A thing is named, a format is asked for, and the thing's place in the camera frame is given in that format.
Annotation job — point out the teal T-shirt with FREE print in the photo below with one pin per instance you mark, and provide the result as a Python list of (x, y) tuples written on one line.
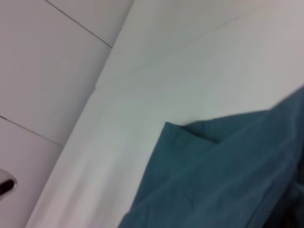
[(225, 178)]

